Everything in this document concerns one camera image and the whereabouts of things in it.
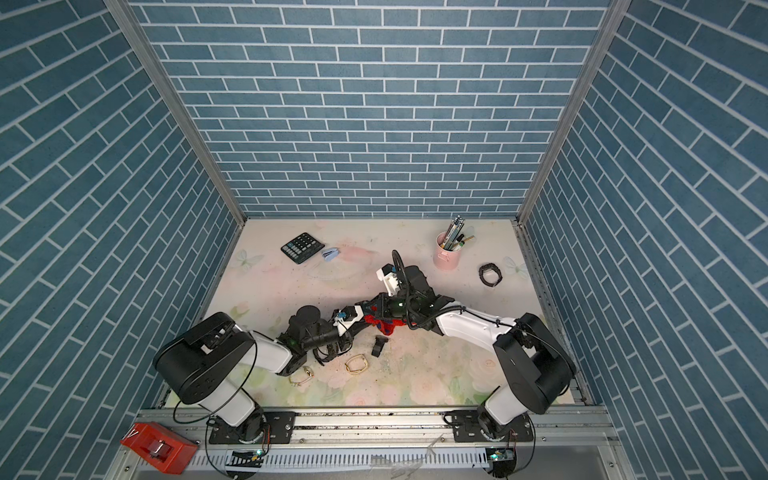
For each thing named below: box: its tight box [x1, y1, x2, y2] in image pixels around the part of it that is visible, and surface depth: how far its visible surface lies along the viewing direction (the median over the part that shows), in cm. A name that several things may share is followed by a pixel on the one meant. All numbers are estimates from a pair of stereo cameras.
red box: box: [120, 422, 199, 475], surface depth 69 cm
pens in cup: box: [440, 215, 475, 252], surface depth 101 cm
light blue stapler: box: [322, 248, 341, 262], surface depth 110 cm
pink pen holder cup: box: [434, 232, 462, 271], surface depth 101 cm
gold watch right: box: [344, 354, 369, 375], surface depth 85 cm
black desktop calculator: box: [280, 232, 325, 264], surface depth 110 cm
